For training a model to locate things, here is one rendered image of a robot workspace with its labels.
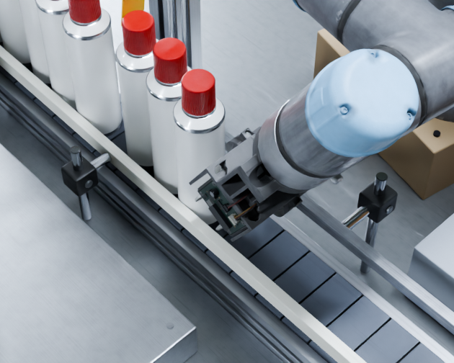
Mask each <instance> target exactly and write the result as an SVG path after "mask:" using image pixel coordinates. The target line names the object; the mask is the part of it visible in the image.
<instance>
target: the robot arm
mask: <svg viewBox="0 0 454 363"><path fill-rule="evenodd" d="M293 2H294V4H295V5H296V6H297V7H298V8H299V9H300V10H302V11H303V12H307V13H308V14H309V15H310V16H311V17H313V18H314V19H315V20H316V21H317V22H318V23H319V24H320V25H321V26H322V27H323V28H324V29H325V30H327V31H328V32H329V33H330V34H331V35H332V36H333V37H335V38H336V39H337V40H338V41H339V42H340V43H341V44H342V45H343V46H345V47H346V49H348V51H350V53H348V54H347V55H345V56H343V57H341V58H338V59H336V60H334V61H333V62H331V63H330V64H329V65H327V66H326V67H325V68H324V69H322V70H321V71H320V73H319V74H318V75H317V76H316V78H315V79H314V80H313V81H312V82H311V83H309V84H308V85H307V86H305V87H304V88H303V89H302V90H300V91H299V92H298V93H297V94H296V95H295V96H294V97H292V98H291V99H289V100H287V101H286V102H285V103H284V104H283V105H282V106H281V107H279V108H278V109H277V110H275V111H274V112H273V113H272V114H271V115H270V116H269V117H268V118H267V119H266V120H265V121H264V123H263V124H262V126H259V127H258V128H257V129H255V130H253V131H251V130H250V129H249V128H247V129H245V130H244V131H243V132H241V133H240V134H238V135H237V136H236V137H235V138H233V139H232V140H230V141H228V142H227V144H226V150H227V154H226V155H224V156H222V157H221V158H219V159H218V160H217V161H216V162H214V163H212V164H211V165H210V166H209V167H207V168H206V169H205V170H203V171H202V172H201V173H200V174H198V175H197V176H196V177H195V178H194V179H193V180H192V181H190V182H189V184H190V185H192V184H193V183H195V182H196V181H197V180H198V179H200V178H202V177H203V176H204V175H206V174H208V175H209V176H210V179H209V180H207V181H206V182H205V183H204V184H203V185H202V186H200V187H199V188H198V193H199V195H198V196H197V197H196V198H195V201H196V202H197V201H199V200H201V199H204V201H205V202H206V204H207V205H208V207H209V208H208V209H209V210H210V211H211V212H212V214H213V215H214V217H215V219H216V220H217V221H218V222H219V223H220V225H219V226H218V227H217V228H216V230H221V229H224V231H227V232H228V234H229V235H230V236H233V238H232V239H231V241H232V242H234V241H235V240H237V239H238V238H240V237H242V236H244V235H245V234H247V233H248V232H250V231H252V230H253V229H255V228H256V227H257V226H258V225H259V224H261V223H262V222H264V221H265V220H266V219H267V218H268V217H270V216H271V215H273V214H274V215H275V216H277V217H279V218H280V217H282V216H283V215H285V214H286V213H287V212H289V211H290V210H292V209H293V208H294V207H296V206H298V205H299V204H300V203H302V201H303V200H302V199H301V198H300V196H302V195H303V194H305V193H306V192H307V191H308V190H310V189H313V188H315V187H318V186H320V185H321V184H323V183H324V182H327V181H328V180H329V179H331V181H332V182H333V183H334V184H338V183H340V182H341V181H342V180H343V176H342V175H341V173H342V172H344V171H346V170H347V169H349V168H350V167H352V166H354V165H355V164H356V163H359V162H361V161H362V160H364V159H366V158H367V157H369V156H371V155H374V154H376V153H379V152H381V151H383V150H385V149H387V148H388V147H390V146H391V145H393V144H394V143H395V142H396V141H397V140H398V139H400V138H402V137H404V136H405V135H407V134H409V133H410V132H412V131H413V130H414V129H416V128H418V127H419V126H421V125H423V124H424V123H426V122H428V121H430V120H432V119H433V118H437V119H439V120H444V121H447V122H454V0H293ZM219 164H220V166H221V168H220V171H219V172H218V173H217V174H216V173H215V168H216V166H217V165H219Z"/></svg>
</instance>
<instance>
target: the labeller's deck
mask: <svg viewBox="0 0 454 363"><path fill-rule="evenodd" d="M196 352H197V328H196V326H195V325H194V324H193V323H192V322H191V321H189V320H188V319H187V318H186V317H185V316H184V315H183V314H182V313H181V312H180V311H179V310H177V309H176V308H175V307H174V306H173V305H172V304H171V303H170V302H169V301H168V300H167V299H166V298H165V297H164V296H163V295H162V294H161V293H160V292H159V291H158V290H157V289H156V288H155V287H153V286H152V285H151V284H150V283H149V282H148V281H147V280H146V279H145V278H144V277H142V276H141V275H140V274H139V273H138V272H137V271H136V270H135V269H134V268H133V267H132V266H131V265H129V263H128V262H127V261H126V260H124V258H123V257H121V255H119V254H118V253H117V252H116V251H115V250H114V249H113V248H112V247H111V246H110V245H109V244H108V243H106V242H105V241H104V240H103V239H102V238H101V237H100V236H99V235H98V234H97V233H96V232H94V231H93V230H92V229H91V228H90V227H89V226H88V225H87V224H86V223H85V222H84V221H83V220H82V219H81V218H80V217H79V216H78V215H77V214H76V213H75V212H74V211H73V210H71V209H70V208H69V207H68V206H67V205H66V204H65V203H64V202H63V201H62V200H60V199H59V198H58V197H57V196H56V195H55V194H54V193H53V192H52V191H51V190H50V189H49V188H47V187H46V186H45V185H44V184H43V183H42V182H41V181H40V180H39V179H38V178H37V177H36V176H35V175H34V174H33V173H32V172H31V171H30V170H29V169H28V168H27V167H26V166H24V165H23V164H22V163H21V162H20V161H19V160H18V159H17V158H16V157H15V156H14V155H12V154H11V153H10V152H9V151H8V150H7V149H6V148H5V147H4V146H3V145H2V144H0V363H183V362H185V361H186V360H187V359H189V358H190V357H191V356H192V355H193V354H194V353H196Z"/></svg>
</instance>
